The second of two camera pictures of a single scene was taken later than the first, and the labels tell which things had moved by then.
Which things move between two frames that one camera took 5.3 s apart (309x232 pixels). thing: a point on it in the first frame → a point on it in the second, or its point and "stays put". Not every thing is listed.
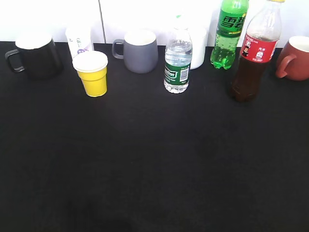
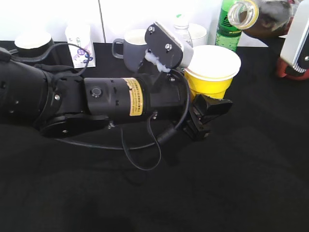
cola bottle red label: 259,42 → 271,18
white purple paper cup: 79,39 stays put
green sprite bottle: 232,16 stays put
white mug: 198,36 stays put
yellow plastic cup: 91,67 → 212,70
